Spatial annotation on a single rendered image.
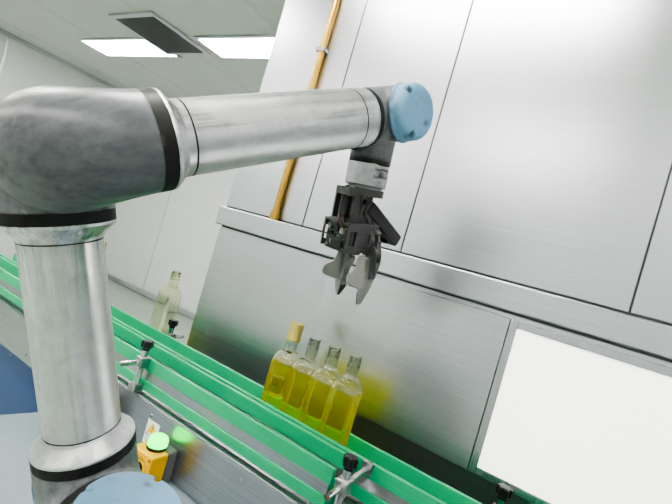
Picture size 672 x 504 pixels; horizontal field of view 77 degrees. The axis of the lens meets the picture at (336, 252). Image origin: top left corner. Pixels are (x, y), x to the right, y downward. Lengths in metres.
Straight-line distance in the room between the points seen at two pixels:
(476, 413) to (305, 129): 0.75
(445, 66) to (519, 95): 0.21
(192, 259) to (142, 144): 5.57
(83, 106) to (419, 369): 0.86
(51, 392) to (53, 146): 0.29
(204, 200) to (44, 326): 5.48
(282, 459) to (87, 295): 0.55
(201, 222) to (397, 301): 5.03
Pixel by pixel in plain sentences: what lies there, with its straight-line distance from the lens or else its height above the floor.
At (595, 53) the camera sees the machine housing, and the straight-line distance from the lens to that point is 1.18.
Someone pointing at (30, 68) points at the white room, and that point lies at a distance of 6.76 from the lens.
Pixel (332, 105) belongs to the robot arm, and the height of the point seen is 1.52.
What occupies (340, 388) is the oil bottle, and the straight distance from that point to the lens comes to 0.97.
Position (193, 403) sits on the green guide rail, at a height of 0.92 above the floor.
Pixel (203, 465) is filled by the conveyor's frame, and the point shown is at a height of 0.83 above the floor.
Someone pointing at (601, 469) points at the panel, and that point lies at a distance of 1.04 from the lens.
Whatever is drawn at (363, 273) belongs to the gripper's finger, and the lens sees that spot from 0.77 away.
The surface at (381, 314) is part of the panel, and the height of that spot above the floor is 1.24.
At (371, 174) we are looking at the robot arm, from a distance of 0.74.
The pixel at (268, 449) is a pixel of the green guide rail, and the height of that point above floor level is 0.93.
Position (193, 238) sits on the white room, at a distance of 6.00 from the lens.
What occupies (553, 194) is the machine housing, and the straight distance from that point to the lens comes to 1.06.
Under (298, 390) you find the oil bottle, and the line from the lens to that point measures 1.03.
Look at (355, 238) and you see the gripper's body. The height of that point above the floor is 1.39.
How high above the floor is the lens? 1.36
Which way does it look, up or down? level
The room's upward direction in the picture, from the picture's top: 16 degrees clockwise
